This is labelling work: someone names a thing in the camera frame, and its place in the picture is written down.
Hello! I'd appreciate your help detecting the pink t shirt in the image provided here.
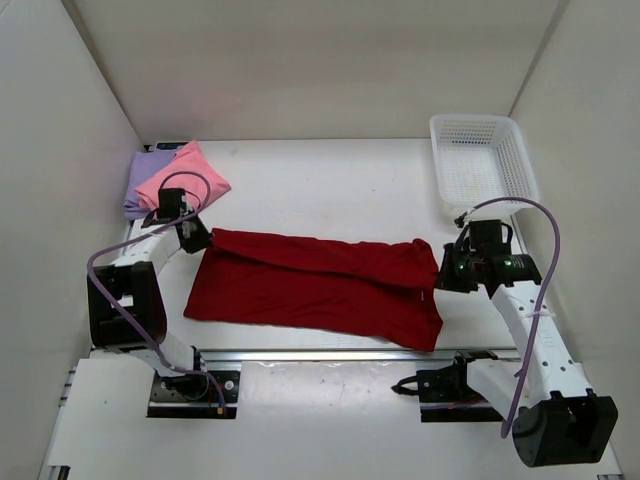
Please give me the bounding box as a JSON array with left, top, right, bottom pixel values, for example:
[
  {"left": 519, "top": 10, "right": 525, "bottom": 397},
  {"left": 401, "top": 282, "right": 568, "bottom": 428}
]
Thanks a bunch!
[{"left": 136, "top": 141, "right": 231, "bottom": 211}]

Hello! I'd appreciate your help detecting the purple t shirt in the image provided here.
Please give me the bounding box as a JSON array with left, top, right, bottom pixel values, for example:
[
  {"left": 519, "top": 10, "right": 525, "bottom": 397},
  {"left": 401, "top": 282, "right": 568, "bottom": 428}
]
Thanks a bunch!
[{"left": 123, "top": 149, "right": 177, "bottom": 221}]

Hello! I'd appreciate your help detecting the red t shirt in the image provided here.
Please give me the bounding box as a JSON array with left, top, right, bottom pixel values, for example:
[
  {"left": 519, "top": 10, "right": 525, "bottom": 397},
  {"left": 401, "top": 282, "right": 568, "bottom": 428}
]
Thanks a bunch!
[{"left": 184, "top": 228, "right": 443, "bottom": 352}]

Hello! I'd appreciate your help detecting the white plastic laundry basket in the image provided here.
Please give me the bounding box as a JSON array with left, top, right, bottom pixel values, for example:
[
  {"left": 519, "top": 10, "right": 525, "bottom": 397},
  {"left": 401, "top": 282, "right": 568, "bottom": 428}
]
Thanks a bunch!
[{"left": 429, "top": 114, "right": 540, "bottom": 219}]

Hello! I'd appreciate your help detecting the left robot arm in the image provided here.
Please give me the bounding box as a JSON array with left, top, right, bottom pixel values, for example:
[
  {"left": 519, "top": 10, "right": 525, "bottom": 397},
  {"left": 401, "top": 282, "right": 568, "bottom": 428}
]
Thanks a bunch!
[{"left": 87, "top": 188, "right": 213, "bottom": 400}]

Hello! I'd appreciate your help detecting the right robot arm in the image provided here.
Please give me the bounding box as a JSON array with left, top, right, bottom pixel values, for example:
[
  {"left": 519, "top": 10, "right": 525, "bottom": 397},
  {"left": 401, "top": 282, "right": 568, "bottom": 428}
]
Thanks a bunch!
[{"left": 435, "top": 220, "right": 618, "bottom": 468}]

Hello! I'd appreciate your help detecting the dark label sticker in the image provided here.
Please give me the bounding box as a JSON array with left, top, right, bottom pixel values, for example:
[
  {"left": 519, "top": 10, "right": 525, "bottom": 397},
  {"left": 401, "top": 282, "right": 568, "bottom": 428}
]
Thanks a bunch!
[{"left": 154, "top": 142, "right": 188, "bottom": 151}]

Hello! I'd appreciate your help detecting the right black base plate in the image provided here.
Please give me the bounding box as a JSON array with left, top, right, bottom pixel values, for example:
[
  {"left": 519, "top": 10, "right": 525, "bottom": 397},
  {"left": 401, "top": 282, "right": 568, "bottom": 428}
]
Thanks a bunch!
[{"left": 391, "top": 365, "right": 502, "bottom": 423}]

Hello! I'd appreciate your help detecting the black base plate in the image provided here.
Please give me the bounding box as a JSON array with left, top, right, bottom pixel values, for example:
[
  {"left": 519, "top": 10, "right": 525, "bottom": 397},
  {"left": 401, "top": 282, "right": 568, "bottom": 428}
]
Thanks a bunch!
[
  {"left": 147, "top": 370, "right": 241, "bottom": 420},
  {"left": 391, "top": 365, "right": 502, "bottom": 423}
]

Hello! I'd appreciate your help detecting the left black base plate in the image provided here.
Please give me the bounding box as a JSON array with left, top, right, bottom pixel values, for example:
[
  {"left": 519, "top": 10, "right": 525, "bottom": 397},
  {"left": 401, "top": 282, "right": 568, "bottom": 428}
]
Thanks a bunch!
[{"left": 147, "top": 370, "right": 241, "bottom": 420}]

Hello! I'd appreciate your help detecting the aluminium rail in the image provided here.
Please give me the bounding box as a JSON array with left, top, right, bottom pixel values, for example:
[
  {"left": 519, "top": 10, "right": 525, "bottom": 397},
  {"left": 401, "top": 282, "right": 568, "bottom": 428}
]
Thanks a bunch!
[{"left": 201, "top": 349, "right": 456, "bottom": 363}]

